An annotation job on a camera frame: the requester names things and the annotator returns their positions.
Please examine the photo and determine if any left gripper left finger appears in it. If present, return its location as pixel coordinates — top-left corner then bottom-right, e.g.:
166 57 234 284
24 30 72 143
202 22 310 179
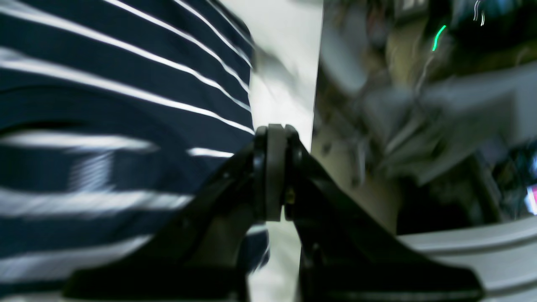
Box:
63 124 277 302

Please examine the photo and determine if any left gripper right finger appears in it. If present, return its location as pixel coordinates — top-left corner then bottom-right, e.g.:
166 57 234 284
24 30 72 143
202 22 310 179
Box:
284 125 485 302

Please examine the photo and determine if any navy white striped T-shirt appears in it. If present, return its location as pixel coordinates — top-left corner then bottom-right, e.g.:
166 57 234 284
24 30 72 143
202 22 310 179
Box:
0 0 254 301

